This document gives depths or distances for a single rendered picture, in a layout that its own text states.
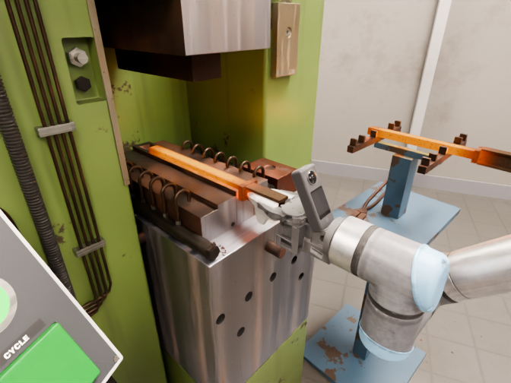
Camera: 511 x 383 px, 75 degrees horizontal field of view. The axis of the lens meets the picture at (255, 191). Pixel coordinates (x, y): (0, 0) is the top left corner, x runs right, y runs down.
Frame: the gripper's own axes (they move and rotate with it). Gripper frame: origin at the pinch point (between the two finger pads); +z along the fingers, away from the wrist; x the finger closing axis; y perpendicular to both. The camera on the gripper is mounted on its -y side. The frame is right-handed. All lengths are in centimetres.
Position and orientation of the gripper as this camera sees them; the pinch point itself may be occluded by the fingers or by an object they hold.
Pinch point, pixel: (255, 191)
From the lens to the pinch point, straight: 69.0
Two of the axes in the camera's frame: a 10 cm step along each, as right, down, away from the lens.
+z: -7.4, -3.2, 5.9
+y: -0.1, 8.8, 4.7
